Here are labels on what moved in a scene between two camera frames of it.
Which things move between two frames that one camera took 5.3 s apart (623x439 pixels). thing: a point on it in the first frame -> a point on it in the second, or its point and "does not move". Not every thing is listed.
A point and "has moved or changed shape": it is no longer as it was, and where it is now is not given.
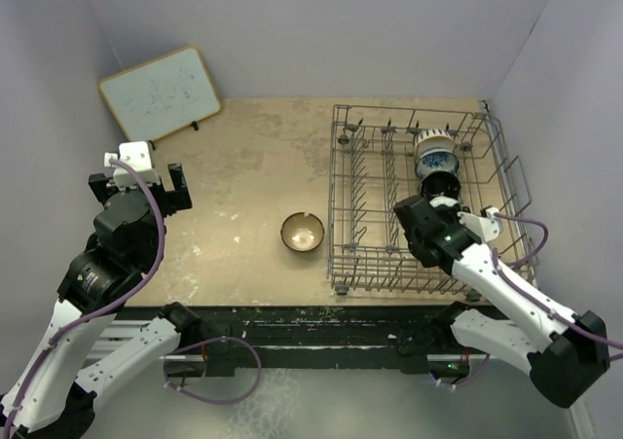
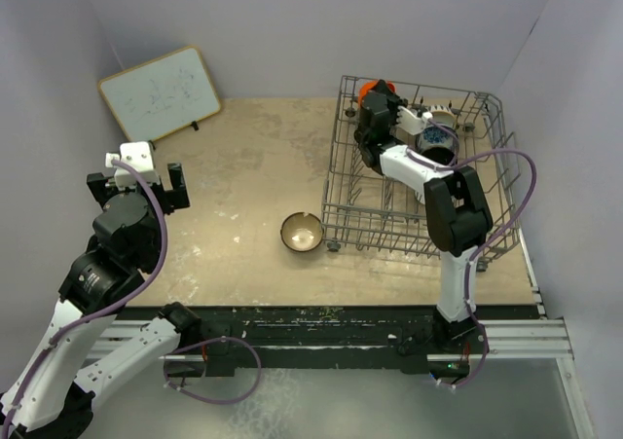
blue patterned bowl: (436, 160) -> (433, 136)
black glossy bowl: (441, 184) has moved or changed shape
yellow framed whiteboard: (162, 94) does not move
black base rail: (233, 340) does not move
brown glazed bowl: (302, 233) does not move
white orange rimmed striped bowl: (434, 138) -> (443, 115)
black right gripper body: (447, 215) -> (393, 103)
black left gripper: (177, 199) does not move
